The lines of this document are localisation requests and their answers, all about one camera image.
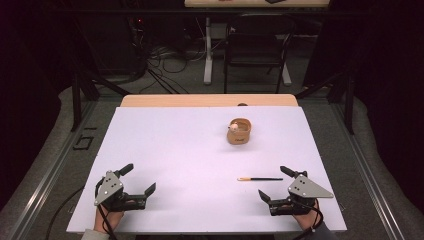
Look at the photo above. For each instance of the black metal stand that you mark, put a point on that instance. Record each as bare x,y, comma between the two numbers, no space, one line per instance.
348,103
78,100

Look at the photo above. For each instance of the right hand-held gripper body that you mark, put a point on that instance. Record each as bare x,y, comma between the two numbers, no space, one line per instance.
306,188

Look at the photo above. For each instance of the person's right hand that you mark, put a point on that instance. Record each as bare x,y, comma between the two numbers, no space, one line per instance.
310,220

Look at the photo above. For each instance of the black pen with orange end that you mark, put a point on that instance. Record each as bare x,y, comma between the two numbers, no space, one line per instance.
263,179

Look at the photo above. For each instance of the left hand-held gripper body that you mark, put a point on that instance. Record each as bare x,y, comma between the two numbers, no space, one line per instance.
108,188

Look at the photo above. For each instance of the white-legged wooden desk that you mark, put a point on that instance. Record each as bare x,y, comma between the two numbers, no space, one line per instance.
208,50

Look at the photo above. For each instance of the aluminium floor rail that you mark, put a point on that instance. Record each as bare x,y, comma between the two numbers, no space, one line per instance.
50,173
366,173

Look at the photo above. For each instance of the black chair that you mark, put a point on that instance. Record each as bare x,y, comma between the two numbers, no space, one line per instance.
256,46

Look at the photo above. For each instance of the white board sheet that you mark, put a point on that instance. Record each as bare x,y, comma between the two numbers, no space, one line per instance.
186,160

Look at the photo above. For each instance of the brown pen holder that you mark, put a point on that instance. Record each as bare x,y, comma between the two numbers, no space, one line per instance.
238,136

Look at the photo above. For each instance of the small pale round figure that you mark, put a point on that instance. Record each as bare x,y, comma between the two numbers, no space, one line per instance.
234,126

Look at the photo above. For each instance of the person's left hand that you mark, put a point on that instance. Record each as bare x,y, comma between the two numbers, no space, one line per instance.
108,220

